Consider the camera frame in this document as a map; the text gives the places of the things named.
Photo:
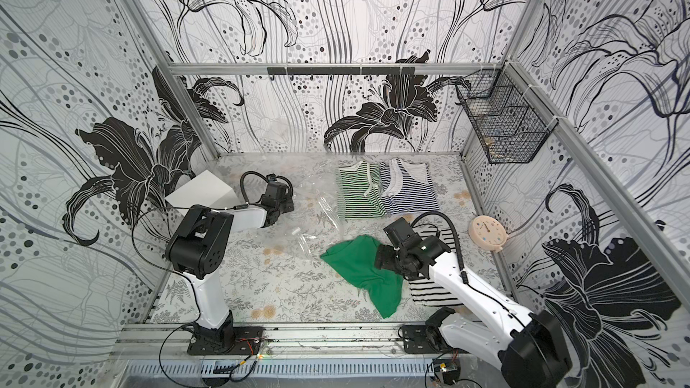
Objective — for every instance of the navy white striped tank top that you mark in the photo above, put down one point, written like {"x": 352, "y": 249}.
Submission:
{"x": 407, "y": 188}

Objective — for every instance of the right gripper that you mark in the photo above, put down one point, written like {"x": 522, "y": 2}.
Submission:
{"x": 385, "y": 258}

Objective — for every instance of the white slotted cable duct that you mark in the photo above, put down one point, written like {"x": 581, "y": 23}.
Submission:
{"x": 287, "y": 368}

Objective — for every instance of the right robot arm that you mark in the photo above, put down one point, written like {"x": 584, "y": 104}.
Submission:
{"x": 528, "y": 348}

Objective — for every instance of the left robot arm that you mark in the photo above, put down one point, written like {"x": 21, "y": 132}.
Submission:
{"x": 211, "y": 213}

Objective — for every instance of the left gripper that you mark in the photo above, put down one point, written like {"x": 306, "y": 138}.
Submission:
{"x": 288, "y": 207}

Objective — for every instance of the green white striped tank top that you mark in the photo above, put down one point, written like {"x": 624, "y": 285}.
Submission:
{"x": 360, "y": 191}

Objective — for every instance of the white cube box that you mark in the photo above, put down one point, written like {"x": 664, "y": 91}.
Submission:
{"x": 206, "y": 190}

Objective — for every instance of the black white striped tank top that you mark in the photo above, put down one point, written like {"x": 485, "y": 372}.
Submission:
{"x": 425, "y": 292}

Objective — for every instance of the black wire basket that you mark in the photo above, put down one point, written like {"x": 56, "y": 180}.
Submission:
{"x": 507, "y": 125}

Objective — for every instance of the solid green tank top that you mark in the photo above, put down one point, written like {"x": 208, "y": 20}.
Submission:
{"x": 354, "y": 260}

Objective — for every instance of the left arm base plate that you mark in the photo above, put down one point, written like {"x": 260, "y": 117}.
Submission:
{"x": 233, "y": 341}

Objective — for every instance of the black bar on rail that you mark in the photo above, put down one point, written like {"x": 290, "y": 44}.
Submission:
{"x": 341, "y": 70}

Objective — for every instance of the pink round clock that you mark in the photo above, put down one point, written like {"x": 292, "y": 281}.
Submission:
{"x": 488, "y": 233}

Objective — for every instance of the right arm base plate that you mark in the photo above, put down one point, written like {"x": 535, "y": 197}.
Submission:
{"x": 425, "y": 339}

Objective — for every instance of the clear plastic vacuum bag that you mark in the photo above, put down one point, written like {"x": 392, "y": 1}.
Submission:
{"x": 313, "y": 225}

